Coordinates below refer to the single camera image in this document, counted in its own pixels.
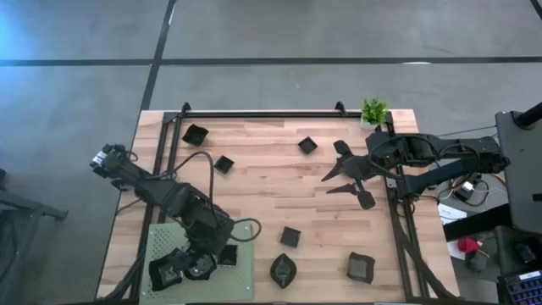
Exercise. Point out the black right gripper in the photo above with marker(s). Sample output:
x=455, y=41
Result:
x=362, y=166

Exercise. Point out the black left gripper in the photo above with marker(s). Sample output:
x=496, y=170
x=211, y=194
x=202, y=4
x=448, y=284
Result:
x=199, y=255

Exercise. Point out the black leaf-shaped plate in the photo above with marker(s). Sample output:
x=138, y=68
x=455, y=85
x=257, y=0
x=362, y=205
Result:
x=208, y=272
x=283, y=271

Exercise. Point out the black wavy square plate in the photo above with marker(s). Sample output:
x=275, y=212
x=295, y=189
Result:
x=163, y=278
x=361, y=267
x=195, y=135

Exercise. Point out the small black square plate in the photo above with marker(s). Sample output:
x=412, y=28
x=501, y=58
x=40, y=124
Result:
x=228, y=255
x=223, y=164
x=290, y=237
x=308, y=145

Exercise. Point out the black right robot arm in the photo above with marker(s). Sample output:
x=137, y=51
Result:
x=423, y=148

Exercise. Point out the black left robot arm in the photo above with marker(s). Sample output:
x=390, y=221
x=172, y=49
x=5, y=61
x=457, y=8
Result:
x=199, y=216

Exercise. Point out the green perforated metal shelf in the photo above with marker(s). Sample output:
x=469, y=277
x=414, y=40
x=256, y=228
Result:
x=241, y=284

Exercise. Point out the small green potted plant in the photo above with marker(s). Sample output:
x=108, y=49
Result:
x=374, y=111

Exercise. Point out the black table clamp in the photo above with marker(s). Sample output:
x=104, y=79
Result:
x=118, y=184

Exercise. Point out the white paper sheet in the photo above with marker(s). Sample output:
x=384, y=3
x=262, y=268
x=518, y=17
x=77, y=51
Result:
x=448, y=211

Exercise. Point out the small silver power adapter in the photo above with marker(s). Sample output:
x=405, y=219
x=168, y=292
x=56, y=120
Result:
x=466, y=187

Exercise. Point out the red cloth object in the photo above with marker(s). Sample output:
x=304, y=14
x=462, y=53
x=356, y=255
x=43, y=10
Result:
x=468, y=245

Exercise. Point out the black board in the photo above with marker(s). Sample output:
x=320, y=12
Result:
x=478, y=223

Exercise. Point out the dark grey cloth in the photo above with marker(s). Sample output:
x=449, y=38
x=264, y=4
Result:
x=477, y=262

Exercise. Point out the black metal stand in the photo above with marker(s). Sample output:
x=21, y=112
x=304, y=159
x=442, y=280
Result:
x=29, y=208

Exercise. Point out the dark grey case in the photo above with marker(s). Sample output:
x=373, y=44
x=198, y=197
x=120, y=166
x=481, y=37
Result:
x=506, y=245

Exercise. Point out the grey metal cabinet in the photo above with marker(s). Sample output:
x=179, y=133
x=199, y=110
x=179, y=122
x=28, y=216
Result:
x=525, y=178

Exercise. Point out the small black device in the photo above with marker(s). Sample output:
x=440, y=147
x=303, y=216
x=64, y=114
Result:
x=525, y=253

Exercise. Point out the black round pole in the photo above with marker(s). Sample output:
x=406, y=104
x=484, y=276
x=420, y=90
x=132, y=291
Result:
x=530, y=117

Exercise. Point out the compartment parts organizer box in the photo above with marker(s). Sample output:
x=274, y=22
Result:
x=523, y=292

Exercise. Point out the black aluminium rig frame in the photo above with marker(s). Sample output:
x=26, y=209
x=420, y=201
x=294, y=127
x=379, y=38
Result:
x=262, y=114

